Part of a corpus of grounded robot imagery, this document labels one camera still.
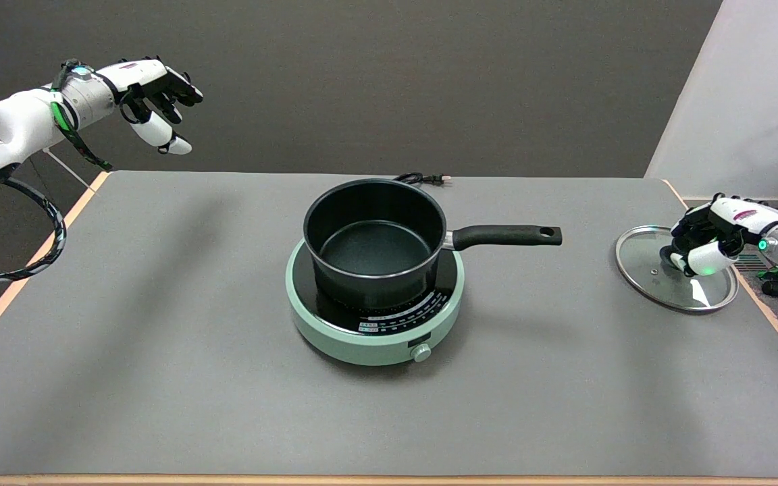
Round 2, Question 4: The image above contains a grey floor vent grille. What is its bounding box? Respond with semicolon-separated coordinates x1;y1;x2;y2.
733;253;778;272

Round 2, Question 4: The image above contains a black power cord with plug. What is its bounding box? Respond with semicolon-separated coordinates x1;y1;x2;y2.
392;172;452;187

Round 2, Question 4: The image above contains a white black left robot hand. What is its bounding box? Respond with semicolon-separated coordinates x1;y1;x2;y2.
113;55;204;156

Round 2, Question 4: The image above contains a mint green induction cooker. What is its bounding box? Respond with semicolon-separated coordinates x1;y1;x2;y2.
285;238;465;367

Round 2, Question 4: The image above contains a black saucepan with long handle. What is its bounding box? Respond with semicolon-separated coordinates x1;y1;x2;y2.
303;178;563;313

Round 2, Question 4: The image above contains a glass pot lid black knob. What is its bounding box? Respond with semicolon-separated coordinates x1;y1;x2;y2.
615;225;740;313

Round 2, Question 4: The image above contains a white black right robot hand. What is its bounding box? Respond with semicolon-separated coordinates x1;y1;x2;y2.
659;194;778;277

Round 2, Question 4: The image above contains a grey table mat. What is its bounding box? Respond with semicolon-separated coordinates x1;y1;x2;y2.
0;170;778;477

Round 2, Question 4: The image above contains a green black left arm cable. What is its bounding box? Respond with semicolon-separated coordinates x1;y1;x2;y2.
50;59;114;171

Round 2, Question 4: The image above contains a thick black braided cable loop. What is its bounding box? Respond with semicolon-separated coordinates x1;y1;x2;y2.
0;177;68;286

